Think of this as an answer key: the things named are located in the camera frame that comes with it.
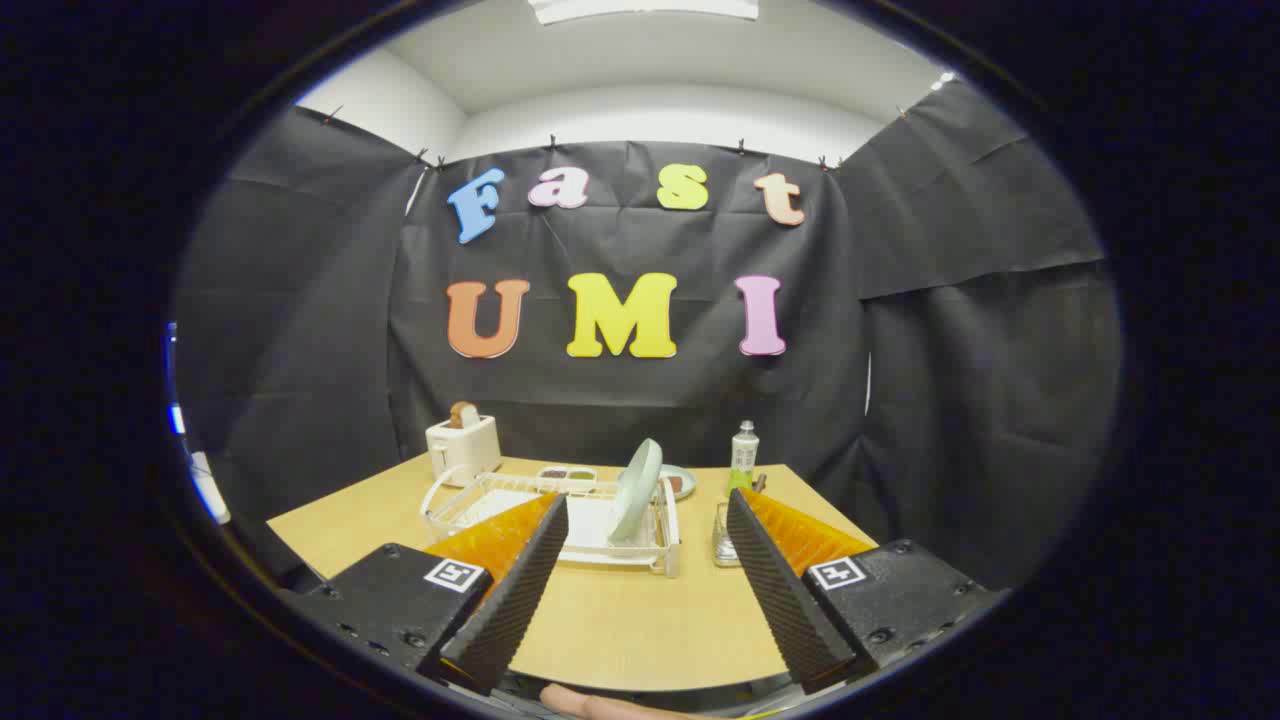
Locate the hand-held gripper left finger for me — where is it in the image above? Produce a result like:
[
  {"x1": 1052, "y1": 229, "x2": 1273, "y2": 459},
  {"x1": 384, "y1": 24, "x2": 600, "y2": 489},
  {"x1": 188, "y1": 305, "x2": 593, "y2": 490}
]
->
[{"x1": 283, "y1": 490, "x2": 569, "y2": 696}]

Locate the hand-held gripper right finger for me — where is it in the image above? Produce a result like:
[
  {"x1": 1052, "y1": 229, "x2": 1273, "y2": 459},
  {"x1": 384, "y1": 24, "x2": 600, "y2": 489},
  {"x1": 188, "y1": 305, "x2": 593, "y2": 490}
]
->
[{"x1": 726, "y1": 487, "x2": 1006, "y2": 696}]

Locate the white wire dish rack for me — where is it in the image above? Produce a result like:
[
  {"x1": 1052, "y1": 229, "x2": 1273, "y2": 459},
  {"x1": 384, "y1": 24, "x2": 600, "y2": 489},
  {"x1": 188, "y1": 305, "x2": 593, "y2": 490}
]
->
[{"x1": 420, "y1": 465, "x2": 683, "y2": 579}]

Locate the green tea bottle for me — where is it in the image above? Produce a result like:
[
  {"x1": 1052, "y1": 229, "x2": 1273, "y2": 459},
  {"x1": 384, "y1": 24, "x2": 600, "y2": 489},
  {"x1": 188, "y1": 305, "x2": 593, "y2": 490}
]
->
[{"x1": 727, "y1": 420, "x2": 761, "y2": 496}]

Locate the white toaster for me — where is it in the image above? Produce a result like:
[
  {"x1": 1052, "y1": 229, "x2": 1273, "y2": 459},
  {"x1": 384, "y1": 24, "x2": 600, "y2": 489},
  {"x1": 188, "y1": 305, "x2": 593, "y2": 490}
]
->
[{"x1": 425, "y1": 414, "x2": 503, "y2": 488}]

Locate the black backdrop cloth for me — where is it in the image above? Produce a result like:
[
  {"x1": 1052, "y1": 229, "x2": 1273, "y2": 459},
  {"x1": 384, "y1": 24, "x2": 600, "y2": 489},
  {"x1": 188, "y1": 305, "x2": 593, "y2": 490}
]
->
[{"x1": 172, "y1": 80, "x2": 1126, "y2": 591}]

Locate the ceiling light panel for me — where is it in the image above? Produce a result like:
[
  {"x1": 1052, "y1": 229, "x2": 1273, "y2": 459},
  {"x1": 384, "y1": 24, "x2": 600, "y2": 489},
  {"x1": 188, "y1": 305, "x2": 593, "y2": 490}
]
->
[{"x1": 530, "y1": 0, "x2": 759, "y2": 24}]

